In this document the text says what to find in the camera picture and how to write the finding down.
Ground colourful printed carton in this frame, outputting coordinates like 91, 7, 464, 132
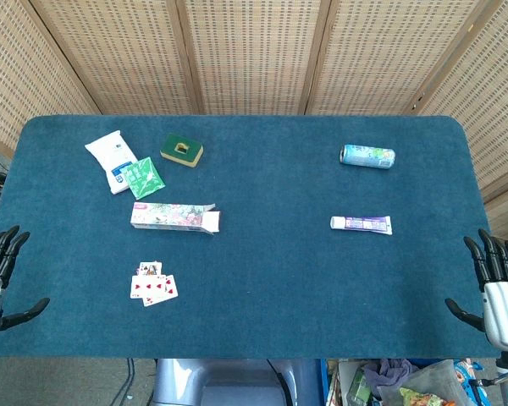
451, 358, 500, 406

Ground light blue drink can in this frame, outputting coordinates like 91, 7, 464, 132
339, 144, 396, 169

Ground purple white toothpaste tube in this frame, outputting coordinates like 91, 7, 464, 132
329, 215, 394, 236

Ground woven bamboo screen panel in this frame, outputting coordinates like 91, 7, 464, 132
0, 0, 102, 151
304, 0, 504, 117
27, 0, 204, 116
175, 0, 334, 117
414, 0, 508, 242

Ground purple crumpled cloth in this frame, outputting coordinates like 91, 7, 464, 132
362, 358, 415, 399

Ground blue carpet table mat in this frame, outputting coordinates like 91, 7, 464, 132
0, 114, 508, 360

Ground silver-blue robot torso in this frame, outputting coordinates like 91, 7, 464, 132
152, 358, 325, 406

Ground six hearts playing card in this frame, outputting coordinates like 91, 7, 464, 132
130, 275, 168, 300

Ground green tea sachet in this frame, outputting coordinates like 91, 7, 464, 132
122, 156, 167, 201

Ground colourful snack bag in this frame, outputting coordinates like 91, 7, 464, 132
399, 386, 442, 406

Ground green yellow scouring sponge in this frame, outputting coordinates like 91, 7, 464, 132
159, 133, 205, 167

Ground floral toothpaste carton box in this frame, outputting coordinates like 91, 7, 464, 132
130, 201, 222, 236

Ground black torso cable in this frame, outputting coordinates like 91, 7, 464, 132
265, 359, 301, 406

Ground white wet wipes pack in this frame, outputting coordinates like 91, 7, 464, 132
84, 129, 139, 195

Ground grey plastic bag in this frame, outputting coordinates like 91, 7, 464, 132
378, 359, 472, 406

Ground black thin floor cable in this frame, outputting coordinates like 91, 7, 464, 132
109, 358, 136, 406

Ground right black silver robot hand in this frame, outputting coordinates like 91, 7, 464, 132
444, 228, 508, 352

